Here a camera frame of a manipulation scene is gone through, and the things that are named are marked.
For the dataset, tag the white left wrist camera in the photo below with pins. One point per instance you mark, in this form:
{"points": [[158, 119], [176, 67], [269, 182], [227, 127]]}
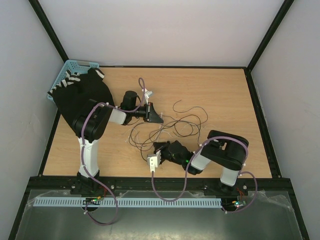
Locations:
{"points": [[147, 94]]}

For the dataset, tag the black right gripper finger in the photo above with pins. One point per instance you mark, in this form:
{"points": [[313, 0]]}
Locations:
{"points": [[162, 151], [161, 144]]}

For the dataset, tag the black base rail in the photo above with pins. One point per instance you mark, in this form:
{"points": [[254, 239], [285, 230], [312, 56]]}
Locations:
{"points": [[209, 186]]}

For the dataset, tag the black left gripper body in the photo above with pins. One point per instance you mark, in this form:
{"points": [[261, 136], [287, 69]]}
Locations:
{"points": [[146, 113]]}

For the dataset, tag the black striped cloth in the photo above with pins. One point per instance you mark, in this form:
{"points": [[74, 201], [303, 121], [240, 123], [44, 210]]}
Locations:
{"points": [[72, 93]]}

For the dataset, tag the black frame post left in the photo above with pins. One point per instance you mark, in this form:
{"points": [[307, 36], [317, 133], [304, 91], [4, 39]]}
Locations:
{"points": [[39, 11]]}

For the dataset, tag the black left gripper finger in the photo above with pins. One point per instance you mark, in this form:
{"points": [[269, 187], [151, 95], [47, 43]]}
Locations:
{"points": [[155, 118], [155, 110]]}

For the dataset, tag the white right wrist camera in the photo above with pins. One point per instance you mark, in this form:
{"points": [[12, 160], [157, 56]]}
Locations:
{"points": [[153, 160]]}

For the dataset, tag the blue plastic basket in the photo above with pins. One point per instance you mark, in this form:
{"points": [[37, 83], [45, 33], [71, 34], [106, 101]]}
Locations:
{"points": [[74, 66]]}

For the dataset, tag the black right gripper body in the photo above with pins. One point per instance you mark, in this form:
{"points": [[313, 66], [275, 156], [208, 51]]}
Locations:
{"points": [[165, 155]]}

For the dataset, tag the black frame post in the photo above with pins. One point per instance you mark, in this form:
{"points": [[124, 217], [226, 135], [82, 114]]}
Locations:
{"points": [[280, 15], [39, 11]]}

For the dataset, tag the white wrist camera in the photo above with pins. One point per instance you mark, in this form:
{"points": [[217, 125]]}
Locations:
{"points": [[147, 94], [153, 160]]}

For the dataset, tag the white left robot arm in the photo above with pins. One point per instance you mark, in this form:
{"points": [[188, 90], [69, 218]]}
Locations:
{"points": [[92, 121]]}

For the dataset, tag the black frame post right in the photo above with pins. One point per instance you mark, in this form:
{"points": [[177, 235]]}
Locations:
{"points": [[280, 15]]}

